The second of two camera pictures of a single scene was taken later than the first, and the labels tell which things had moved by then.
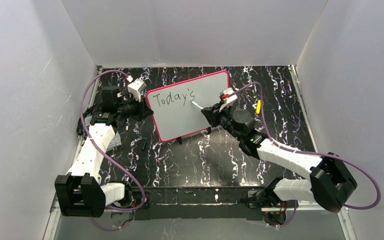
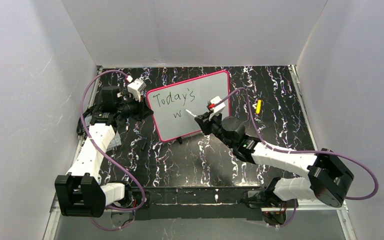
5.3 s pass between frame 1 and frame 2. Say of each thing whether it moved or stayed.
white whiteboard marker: moved
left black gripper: stayed
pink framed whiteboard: stayed
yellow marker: stayed
